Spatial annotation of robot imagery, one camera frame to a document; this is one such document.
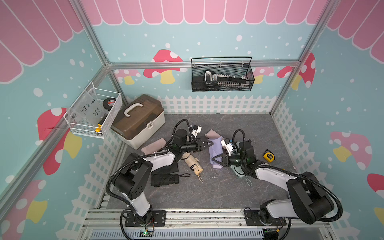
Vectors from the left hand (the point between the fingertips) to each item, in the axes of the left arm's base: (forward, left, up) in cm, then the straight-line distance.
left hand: (212, 146), depth 81 cm
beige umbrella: (-3, +11, -13) cm, 18 cm away
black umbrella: (-14, +30, -14) cm, 36 cm away
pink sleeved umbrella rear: (+20, -2, -15) cm, 25 cm away
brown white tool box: (+16, +43, +3) cm, 46 cm away
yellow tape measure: (+3, -38, -15) cm, 40 cm away
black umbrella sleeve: (-8, +25, -16) cm, 31 cm away
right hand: (-5, -1, -5) cm, 7 cm away
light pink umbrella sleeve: (+8, +37, -14) cm, 40 cm away
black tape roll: (+16, +56, +16) cm, 61 cm away
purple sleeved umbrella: (-2, -2, 0) cm, 3 cm away
